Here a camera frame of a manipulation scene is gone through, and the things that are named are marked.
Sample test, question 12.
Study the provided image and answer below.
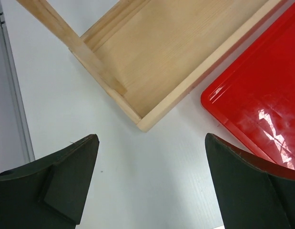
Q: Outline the red plastic tray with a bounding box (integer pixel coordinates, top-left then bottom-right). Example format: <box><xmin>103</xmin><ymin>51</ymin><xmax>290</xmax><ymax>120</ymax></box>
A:
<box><xmin>201</xmin><ymin>2</ymin><xmax>295</xmax><ymax>170</ymax></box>

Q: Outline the wooden hanger rack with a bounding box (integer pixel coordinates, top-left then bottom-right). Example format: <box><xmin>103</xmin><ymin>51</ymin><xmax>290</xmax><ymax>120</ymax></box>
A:
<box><xmin>20</xmin><ymin>0</ymin><xmax>282</xmax><ymax>132</ymax></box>

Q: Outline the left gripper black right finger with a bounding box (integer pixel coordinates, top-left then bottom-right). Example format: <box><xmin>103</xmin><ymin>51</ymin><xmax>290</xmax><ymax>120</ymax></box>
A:
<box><xmin>205</xmin><ymin>133</ymin><xmax>295</xmax><ymax>229</ymax></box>

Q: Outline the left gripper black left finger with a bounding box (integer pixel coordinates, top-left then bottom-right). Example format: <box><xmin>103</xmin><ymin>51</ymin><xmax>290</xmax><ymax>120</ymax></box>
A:
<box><xmin>0</xmin><ymin>134</ymin><xmax>99</xmax><ymax>229</ymax></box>

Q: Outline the aluminium side frame rail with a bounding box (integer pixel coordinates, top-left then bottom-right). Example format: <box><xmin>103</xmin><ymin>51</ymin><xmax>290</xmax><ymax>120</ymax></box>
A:
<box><xmin>0</xmin><ymin>10</ymin><xmax>35</xmax><ymax>169</ymax></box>

